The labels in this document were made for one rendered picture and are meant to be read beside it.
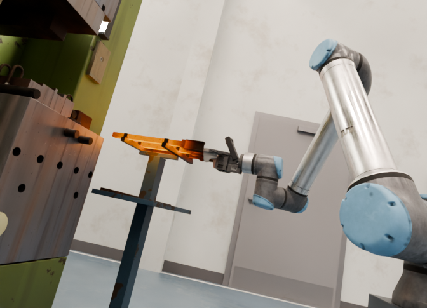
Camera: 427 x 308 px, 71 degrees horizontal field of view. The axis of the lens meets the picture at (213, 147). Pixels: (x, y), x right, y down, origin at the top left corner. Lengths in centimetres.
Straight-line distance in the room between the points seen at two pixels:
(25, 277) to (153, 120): 315
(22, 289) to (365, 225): 96
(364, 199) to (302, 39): 399
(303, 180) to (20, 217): 97
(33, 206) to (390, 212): 93
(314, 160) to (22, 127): 98
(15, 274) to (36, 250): 8
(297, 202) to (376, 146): 52
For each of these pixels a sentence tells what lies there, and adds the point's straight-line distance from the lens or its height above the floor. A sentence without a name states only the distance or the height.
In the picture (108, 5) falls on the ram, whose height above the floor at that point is 141.
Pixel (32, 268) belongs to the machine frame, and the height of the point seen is 44.
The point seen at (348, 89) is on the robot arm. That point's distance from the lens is 99.
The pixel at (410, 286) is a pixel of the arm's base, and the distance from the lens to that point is 90.
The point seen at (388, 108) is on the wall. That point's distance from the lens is 459.
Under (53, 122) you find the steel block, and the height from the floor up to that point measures 88.
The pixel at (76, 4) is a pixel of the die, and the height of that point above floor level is 129.
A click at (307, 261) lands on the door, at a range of 385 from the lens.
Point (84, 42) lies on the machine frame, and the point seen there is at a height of 133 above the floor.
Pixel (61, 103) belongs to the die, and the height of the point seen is 97.
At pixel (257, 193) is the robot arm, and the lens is 122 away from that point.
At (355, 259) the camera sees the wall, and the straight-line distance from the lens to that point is 409.
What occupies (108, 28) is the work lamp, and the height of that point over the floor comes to 142.
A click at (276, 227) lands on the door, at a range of 374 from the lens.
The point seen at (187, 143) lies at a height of 99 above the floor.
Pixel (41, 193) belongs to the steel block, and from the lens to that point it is 104.
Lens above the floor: 71
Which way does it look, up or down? 13 degrees up
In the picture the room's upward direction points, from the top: 12 degrees clockwise
